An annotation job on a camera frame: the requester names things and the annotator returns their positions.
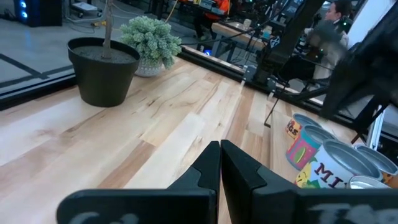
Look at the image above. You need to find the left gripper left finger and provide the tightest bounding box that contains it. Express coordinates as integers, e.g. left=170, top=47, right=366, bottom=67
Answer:
left=56, top=141, right=221, bottom=224

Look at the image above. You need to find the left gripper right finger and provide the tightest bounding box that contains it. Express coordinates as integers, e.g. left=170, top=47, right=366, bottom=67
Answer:
left=221, top=139, right=398, bottom=224

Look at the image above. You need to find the teal and pink can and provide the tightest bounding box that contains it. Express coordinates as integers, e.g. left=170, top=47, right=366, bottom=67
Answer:
left=285, top=124, right=338, bottom=171

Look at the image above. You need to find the orange pineapple rings can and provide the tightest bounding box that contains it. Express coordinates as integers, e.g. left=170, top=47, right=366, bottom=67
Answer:
left=285, top=113, right=323, bottom=140

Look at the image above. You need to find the mixed fruit can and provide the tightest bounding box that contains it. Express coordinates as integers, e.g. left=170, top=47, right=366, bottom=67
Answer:
left=294, top=139, right=384, bottom=190

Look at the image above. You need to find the tomatoes can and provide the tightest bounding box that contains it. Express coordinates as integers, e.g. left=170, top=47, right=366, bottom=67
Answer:
left=346, top=175, right=391, bottom=190

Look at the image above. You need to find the yellow beans can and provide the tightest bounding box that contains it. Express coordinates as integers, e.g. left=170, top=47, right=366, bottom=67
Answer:
left=354, top=144, right=398, bottom=189

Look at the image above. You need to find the wooden shelf with black legs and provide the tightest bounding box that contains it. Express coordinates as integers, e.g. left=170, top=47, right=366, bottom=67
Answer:
left=263, top=90, right=398, bottom=190

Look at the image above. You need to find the leafy plant in black pot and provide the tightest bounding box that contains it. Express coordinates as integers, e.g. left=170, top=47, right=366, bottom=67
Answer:
left=67, top=0, right=141, bottom=108

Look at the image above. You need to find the succulent in white pot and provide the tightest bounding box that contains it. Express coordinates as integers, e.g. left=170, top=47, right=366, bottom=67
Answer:
left=119, top=16, right=183, bottom=78

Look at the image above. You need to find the wooden background table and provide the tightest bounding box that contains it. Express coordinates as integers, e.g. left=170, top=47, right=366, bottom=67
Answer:
left=211, top=21, right=274, bottom=50

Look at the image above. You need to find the person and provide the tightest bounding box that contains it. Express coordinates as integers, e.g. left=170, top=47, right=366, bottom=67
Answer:
left=306, top=0, right=354, bottom=82

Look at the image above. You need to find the black computer tower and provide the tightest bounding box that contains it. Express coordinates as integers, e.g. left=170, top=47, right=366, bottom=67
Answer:
left=13, top=0, right=63, bottom=28

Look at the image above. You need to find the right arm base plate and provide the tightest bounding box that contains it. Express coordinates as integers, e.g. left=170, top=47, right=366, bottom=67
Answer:
left=241, top=63, right=280, bottom=94

